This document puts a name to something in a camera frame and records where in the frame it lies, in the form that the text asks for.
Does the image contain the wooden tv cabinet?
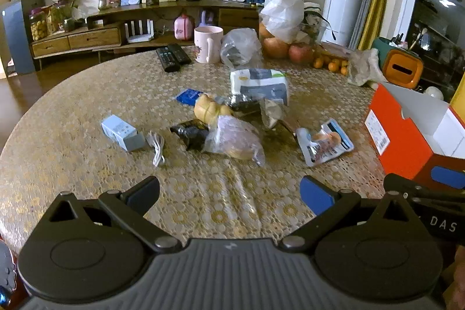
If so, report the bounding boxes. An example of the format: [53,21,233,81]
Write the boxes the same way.
[31,0,264,60]

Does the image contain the crumpled translucent bag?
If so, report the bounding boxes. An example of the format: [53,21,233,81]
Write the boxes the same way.
[346,48,389,90]

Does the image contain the pile of tangerines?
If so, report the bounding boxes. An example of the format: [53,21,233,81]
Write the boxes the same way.
[312,53,350,77]

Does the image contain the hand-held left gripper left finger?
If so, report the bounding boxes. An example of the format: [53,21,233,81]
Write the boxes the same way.
[47,175,182,253]

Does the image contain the white usb cable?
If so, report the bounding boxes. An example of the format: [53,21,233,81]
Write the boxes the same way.
[145,131,168,168]

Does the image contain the dark shiny wrapper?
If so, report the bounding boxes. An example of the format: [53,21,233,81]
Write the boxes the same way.
[224,94,263,113]

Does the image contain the clear bag with bread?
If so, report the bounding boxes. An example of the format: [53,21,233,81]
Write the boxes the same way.
[203,114,267,168]

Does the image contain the orange cardboard box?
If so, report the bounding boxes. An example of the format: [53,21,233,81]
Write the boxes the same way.
[365,82,465,191]

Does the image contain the white ball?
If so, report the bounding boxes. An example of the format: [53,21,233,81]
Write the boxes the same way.
[424,86,445,102]

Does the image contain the black remote control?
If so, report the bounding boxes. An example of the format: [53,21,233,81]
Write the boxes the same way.
[167,43,192,66]
[156,46,181,73]

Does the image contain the small potted plant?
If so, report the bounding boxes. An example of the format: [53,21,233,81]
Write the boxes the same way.
[54,0,88,33]

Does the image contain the red apple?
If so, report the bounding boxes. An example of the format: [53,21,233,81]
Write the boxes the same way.
[288,44,315,64]

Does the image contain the jar with yellow contents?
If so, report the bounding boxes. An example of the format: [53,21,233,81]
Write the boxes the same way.
[30,9,49,42]

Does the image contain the blue grey appliance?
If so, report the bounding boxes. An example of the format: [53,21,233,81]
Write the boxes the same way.
[0,0,37,75]

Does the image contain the yellow dog plush toy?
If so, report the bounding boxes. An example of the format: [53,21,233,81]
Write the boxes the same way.
[194,94,234,124]

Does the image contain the printed snack pouch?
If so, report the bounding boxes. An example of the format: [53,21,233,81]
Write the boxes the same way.
[296,118,355,168]

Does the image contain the purple toy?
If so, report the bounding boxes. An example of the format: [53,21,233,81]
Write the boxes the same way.
[198,10,216,28]

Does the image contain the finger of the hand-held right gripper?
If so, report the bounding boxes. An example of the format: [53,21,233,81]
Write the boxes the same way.
[383,173,465,211]
[428,165,465,191]

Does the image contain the small white and blue box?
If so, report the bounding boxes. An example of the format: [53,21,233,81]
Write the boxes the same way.
[101,114,146,153]

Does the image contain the blue packet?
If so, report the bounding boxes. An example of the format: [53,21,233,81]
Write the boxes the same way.
[176,88,205,108]

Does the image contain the striped straw hat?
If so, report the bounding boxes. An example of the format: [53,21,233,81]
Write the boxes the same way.
[303,1,325,24]

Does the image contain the pink mug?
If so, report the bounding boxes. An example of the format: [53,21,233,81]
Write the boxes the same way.
[193,25,223,64]

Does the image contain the clear bag with dark item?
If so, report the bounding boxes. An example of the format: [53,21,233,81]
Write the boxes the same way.
[219,27,264,71]

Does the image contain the round desktop with patterned cloth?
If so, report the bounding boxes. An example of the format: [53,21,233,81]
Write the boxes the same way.
[0,45,465,261]

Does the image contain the white plastic bag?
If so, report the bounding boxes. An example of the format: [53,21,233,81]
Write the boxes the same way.
[232,0,305,44]

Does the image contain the green and orange desktop bin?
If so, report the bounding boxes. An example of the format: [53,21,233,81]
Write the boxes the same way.
[370,36,424,90]

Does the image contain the clear wrapper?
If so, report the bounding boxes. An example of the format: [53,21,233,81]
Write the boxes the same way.
[259,98,299,144]

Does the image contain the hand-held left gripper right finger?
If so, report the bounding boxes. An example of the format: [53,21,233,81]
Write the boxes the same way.
[278,175,415,253]

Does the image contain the white router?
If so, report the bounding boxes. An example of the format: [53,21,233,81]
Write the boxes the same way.
[124,19,155,44]

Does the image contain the white and grey tissue pack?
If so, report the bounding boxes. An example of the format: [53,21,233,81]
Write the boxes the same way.
[230,68,290,107]

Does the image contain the black snack packet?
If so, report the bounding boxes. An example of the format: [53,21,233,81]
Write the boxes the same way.
[169,120,210,151]

